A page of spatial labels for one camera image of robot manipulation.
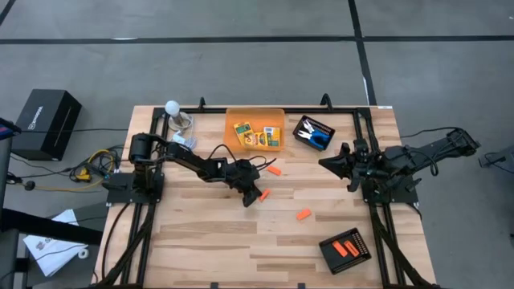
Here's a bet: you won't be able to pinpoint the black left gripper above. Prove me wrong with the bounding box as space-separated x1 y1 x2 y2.
224 158 262 208

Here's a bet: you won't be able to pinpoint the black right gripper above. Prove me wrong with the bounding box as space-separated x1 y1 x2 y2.
319 141 381 193

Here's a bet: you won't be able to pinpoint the blue handled pliers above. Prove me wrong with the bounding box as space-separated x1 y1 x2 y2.
301 119 332 140
297 130 329 150

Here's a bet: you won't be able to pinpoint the yellow crayon box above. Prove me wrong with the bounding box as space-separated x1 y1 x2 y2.
243 131 269 149
233 121 255 146
263 126 282 148

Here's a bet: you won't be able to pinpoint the black perforated plastic basket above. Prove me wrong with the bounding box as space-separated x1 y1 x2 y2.
318 226 373 276
292 115 337 153

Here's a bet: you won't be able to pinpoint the wooden work table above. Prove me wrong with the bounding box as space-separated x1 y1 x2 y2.
96 93 441 289

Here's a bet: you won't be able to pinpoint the orange translucent plastic bin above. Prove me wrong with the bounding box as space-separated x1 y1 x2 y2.
223 107 287 153

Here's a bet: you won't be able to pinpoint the white bulb table lamp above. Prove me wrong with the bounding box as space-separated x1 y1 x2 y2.
164 100 193 132

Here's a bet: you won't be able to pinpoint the grey chair base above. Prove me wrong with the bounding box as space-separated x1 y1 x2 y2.
478 144 514 169

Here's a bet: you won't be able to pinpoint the white paper sheets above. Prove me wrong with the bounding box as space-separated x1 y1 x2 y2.
22 208 90 278

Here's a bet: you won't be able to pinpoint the black metal beam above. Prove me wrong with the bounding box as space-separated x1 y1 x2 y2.
0 207 104 246

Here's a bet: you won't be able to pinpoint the black cardboard box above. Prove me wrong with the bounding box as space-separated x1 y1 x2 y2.
10 88 83 162

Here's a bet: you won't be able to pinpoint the dark device with red screen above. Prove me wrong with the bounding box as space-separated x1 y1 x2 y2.
0 116 22 141

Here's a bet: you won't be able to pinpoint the black left camera cable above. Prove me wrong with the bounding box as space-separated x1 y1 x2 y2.
206 142 278 172

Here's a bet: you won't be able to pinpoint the white lamp cable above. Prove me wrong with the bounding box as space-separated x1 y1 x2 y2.
171 115 198 151

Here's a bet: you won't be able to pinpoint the black floor cable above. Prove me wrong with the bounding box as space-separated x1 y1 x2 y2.
400 127 459 140

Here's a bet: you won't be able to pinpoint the yellow floor cable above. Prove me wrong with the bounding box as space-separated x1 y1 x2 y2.
35 148 118 192

